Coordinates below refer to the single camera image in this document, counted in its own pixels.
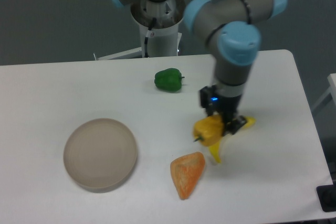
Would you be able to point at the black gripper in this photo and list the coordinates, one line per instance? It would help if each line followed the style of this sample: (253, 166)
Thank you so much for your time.
(213, 102)

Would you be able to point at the yellow toy bell pepper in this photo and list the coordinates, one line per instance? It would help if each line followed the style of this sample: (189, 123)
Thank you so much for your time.
(208, 131)

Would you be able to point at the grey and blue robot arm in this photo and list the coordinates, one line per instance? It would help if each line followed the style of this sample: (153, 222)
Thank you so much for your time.
(226, 28)

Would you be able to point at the green toy bell pepper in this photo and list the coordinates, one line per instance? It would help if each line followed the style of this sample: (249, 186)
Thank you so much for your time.
(169, 80)

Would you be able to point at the beige round plate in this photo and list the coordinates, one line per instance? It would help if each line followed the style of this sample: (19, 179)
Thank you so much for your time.
(100, 155)

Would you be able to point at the yellow toy banana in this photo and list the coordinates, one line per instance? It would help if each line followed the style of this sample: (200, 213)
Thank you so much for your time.
(215, 148)

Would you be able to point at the orange toy bread slice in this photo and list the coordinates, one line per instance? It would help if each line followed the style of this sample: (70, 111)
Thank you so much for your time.
(186, 172)

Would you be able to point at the white furniture at right edge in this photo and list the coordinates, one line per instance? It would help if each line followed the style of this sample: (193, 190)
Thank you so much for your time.
(326, 97)

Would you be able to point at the black device at table edge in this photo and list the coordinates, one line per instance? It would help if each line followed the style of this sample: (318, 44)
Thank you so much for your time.
(326, 195)

